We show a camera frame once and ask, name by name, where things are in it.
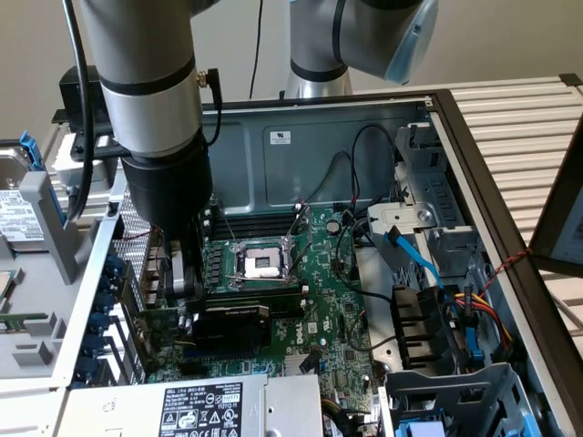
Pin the silver disk bay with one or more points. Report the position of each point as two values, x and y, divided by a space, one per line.
410 214

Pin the CPU chip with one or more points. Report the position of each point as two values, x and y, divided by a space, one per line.
7 287

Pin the white case label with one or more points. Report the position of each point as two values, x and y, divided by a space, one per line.
280 137

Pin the grey parts rack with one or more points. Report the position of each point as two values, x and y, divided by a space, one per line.
45 291

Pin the grey disk bay cage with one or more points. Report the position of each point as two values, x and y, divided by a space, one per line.
483 387

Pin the green graphics card black fan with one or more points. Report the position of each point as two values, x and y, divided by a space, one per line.
237 332

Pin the dark framed panel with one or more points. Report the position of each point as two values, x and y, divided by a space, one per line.
555 227

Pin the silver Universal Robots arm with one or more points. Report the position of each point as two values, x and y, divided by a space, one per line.
146 68

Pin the blue disk rail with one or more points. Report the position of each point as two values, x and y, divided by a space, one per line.
32 150

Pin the open grey PC case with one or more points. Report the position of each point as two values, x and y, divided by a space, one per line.
314 155

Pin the thin locking lever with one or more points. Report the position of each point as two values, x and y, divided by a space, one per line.
255 278
225 218

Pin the black plastic fan shroud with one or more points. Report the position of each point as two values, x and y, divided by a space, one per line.
414 318

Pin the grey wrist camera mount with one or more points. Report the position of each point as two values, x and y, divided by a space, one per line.
64 159

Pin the blue slot clip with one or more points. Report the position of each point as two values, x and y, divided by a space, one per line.
104 302
105 283
114 266
86 368
98 323
93 345

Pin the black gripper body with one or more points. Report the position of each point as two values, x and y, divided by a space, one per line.
168 191

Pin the coin cell battery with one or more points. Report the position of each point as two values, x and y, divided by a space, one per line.
333 226

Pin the CPU socket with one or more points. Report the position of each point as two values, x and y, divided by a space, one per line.
262 264

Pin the black box device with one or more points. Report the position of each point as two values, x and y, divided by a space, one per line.
67 91

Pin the blue plastic latch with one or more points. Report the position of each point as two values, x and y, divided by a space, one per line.
474 352

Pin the silver power supply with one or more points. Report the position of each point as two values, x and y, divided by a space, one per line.
291 405

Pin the short black expansion slot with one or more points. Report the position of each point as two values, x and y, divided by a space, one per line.
191 368

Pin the silver socket cover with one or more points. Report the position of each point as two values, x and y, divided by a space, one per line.
296 223

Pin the silver hard disk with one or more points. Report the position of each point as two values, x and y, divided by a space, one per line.
13 214

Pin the bare green RAM stick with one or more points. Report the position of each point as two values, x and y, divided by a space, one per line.
23 319

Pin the black RAM slot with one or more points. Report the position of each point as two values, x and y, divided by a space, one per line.
255 231
255 293
255 218

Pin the small silver heat sink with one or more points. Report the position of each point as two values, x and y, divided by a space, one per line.
293 364

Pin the green Dell motherboard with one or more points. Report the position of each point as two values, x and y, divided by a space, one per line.
319 273

